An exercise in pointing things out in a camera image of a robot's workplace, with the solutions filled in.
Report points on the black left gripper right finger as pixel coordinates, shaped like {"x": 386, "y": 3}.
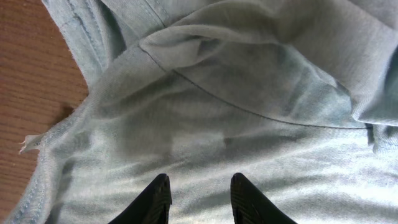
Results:
{"x": 251, "y": 206}

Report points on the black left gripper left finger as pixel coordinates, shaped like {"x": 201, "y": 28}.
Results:
{"x": 151, "y": 206}

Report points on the light blue t-shirt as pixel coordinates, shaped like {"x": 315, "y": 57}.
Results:
{"x": 299, "y": 96}

